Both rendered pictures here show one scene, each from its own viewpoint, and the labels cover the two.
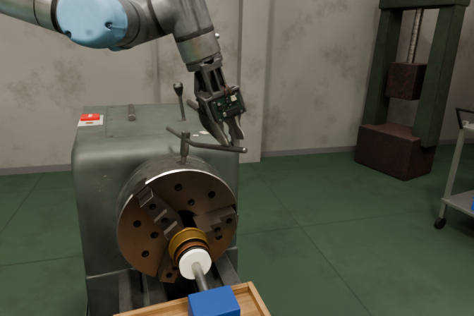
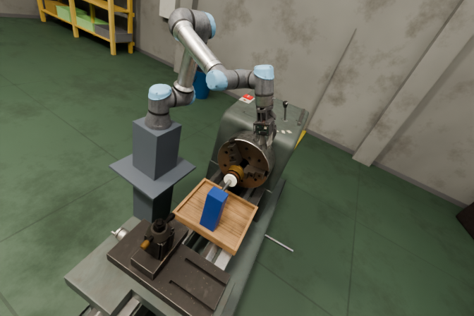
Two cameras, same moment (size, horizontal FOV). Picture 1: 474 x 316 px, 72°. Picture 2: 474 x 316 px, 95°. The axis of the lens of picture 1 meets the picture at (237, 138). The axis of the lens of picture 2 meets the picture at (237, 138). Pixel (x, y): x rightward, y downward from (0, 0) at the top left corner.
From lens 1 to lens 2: 0.48 m
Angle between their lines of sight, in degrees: 36
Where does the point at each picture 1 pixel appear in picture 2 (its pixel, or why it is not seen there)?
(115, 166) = (235, 125)
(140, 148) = (248, 123)
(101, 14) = (215, 82)
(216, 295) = (220, 192)
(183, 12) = (257, 84)
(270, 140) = (388, 158)
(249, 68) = (402, 100)
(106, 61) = (305, 57)
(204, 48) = (261, 102)
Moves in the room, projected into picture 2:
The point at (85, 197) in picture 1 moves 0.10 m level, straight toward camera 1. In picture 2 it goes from (221, 130) to (214, 138)
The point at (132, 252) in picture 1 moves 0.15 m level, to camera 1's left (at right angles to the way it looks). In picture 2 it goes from (221, 161) to (205, 147)
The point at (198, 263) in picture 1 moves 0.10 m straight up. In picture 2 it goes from (230, 180) to (235, 166)
